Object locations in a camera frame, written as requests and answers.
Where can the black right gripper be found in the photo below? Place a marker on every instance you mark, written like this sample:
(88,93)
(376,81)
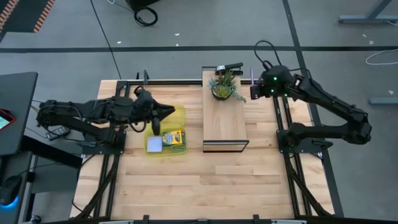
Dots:
(256,91)

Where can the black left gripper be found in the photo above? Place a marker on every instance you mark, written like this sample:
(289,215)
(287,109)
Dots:
(146,107)

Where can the pink pen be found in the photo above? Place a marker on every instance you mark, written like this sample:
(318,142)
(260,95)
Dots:
(252,76)

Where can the yellow translucent pencil case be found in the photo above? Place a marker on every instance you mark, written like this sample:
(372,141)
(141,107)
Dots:
(178,119)

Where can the yellow crayon box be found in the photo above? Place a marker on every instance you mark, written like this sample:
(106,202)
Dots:
(172,137)

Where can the white sticky note pad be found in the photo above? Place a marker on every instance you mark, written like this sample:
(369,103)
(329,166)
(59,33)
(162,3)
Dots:
(154,144)

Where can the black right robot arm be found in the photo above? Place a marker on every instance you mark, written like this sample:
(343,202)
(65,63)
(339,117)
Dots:
(326,98)

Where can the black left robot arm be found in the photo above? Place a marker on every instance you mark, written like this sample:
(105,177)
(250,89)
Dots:
(77,109)

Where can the succulent plant in black pot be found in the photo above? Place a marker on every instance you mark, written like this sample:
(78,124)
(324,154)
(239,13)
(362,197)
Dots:
(222,90)

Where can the black stapler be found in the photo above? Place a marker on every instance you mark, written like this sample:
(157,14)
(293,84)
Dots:
(228,66)

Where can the wooden riser shelf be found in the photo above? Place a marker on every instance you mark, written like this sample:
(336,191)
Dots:
(222,121)

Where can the black power adapter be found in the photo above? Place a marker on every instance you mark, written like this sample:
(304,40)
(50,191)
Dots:
(59,132)

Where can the grey floor foot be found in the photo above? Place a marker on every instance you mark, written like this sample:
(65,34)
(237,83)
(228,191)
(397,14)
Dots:
(384,100)

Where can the grey desk leg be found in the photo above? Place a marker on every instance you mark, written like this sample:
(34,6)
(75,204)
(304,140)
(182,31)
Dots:
(367,19)

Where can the black side desk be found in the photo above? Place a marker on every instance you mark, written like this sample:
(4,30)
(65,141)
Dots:
(17,112)

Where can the red cased phone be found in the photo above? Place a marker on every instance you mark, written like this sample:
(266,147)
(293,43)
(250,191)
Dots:
(4,119)

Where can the grey side table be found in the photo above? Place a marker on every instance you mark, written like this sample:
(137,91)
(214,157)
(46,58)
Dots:
(25,211)

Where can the black mat orange striped edge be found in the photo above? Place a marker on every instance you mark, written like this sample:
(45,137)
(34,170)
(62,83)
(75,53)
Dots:
(18,15)

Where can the black computer mouse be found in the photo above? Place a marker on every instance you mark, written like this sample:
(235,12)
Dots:
(9,191)

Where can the black aluminium table frame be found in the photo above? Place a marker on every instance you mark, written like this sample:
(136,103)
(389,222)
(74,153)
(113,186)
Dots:
(124,161)

